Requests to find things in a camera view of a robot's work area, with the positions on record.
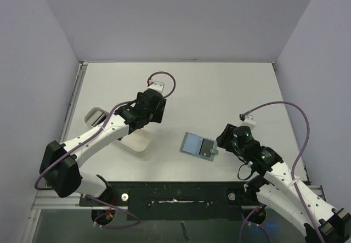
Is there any blue credit card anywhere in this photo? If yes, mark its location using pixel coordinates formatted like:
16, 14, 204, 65
182, 133, 202, 154

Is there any green card holder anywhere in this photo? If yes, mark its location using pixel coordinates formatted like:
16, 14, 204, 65
180, 132, 219, 162

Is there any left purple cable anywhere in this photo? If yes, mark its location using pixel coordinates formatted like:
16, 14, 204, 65
35, 71, 176, 230

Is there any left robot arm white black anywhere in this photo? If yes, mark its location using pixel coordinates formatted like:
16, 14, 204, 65
39, 87, 166, 205

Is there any aluminium rail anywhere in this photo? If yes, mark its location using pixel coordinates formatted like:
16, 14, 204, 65
274, 185, 329, 208
59, 61, 88, 143

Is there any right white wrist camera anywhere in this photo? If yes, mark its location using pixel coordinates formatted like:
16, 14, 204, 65
239, 114, 257, 131

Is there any black looped wire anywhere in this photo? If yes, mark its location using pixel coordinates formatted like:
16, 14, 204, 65
236, 162, 254, 180

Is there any aluminium left side rail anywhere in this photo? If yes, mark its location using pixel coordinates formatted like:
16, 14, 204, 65
59, 61, 88, 143

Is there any aluminium front rail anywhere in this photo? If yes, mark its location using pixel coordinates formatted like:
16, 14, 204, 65
274, 185, 329, 208

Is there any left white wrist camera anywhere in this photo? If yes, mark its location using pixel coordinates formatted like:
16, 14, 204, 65
148, 81, 165, 95

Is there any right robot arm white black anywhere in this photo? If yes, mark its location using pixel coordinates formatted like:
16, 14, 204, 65
216, 124, 350, 242

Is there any white oblong tray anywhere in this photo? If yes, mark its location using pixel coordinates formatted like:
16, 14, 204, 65
83, 107, 152, 157

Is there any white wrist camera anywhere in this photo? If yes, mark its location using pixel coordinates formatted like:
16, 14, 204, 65
148, 81, 165, 95
239, 114, 257, 131

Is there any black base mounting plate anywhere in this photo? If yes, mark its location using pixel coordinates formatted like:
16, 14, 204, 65
79, 181, 276, 222

